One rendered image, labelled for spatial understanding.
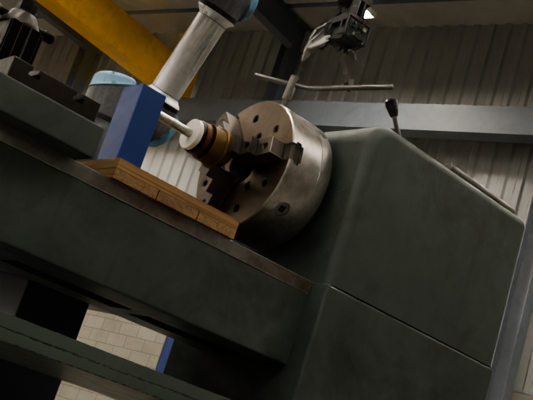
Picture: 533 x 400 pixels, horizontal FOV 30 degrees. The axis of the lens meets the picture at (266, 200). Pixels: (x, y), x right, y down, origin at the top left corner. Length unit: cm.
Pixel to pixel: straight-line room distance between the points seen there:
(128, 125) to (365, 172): 53
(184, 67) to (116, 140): 74
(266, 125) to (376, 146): 25
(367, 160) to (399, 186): 11
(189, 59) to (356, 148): 69
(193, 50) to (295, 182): 73
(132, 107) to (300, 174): 38
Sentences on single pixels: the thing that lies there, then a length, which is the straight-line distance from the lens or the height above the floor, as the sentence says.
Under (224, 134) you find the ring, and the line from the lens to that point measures 215.
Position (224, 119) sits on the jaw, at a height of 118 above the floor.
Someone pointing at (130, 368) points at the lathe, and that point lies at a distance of 171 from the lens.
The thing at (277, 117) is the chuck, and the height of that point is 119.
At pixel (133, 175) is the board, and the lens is 184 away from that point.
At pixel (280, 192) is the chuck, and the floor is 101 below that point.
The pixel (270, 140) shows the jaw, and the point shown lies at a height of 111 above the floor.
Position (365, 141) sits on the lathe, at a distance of 220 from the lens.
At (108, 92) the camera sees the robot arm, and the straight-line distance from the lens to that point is 265.
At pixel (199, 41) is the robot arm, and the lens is 272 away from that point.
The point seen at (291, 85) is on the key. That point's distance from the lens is 229.
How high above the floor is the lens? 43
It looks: 15 degrees up
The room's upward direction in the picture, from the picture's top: 18 degrees clockwise
